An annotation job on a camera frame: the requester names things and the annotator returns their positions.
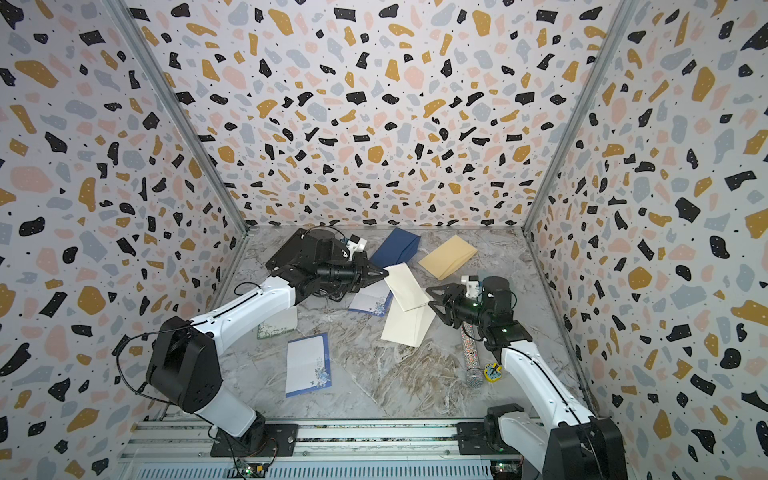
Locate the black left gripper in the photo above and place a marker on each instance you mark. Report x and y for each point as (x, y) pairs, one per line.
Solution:
(360, 272)

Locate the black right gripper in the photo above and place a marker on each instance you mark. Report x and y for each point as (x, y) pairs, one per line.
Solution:
(456, 294)

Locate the yellow kraft envelope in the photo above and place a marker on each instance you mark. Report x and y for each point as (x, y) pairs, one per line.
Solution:
(448, 257)

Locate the cream envelope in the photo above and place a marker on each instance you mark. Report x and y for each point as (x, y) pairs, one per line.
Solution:
(407, 327)

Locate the white letter paper green border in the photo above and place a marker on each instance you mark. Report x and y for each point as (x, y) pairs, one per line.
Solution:
(280, 323)

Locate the white letter paper blue border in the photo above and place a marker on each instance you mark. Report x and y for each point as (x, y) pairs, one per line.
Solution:
(308, 366)

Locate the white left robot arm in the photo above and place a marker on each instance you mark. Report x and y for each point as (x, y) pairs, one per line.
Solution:
(185, 366)

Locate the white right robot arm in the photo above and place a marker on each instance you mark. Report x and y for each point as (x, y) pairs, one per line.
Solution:
(563, 439)

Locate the black hard case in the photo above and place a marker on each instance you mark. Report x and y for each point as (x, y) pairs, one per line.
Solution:
(277, 265)

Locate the glitter filled clear tube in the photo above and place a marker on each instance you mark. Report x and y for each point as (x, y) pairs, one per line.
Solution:
(474, 372)

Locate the yellow round tape measure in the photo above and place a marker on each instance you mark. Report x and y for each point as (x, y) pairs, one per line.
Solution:
(493, 372)

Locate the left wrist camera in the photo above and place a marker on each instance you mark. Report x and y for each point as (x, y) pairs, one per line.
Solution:
(355, 244)

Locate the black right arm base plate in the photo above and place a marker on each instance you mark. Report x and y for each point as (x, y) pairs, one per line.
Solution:
(507, 435)

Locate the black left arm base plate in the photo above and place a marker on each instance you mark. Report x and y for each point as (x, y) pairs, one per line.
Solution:
(261, 439)

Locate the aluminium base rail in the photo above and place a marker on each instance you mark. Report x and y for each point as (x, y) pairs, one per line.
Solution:
(326, 449)

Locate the aluminium left corner post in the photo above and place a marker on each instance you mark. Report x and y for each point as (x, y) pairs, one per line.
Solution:
(125, 24)

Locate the aluminium corner post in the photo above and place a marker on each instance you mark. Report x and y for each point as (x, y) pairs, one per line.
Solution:
(616, 29)
(125, 24)

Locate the aluminium right corner post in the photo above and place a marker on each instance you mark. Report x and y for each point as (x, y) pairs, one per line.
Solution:
(616, 29)

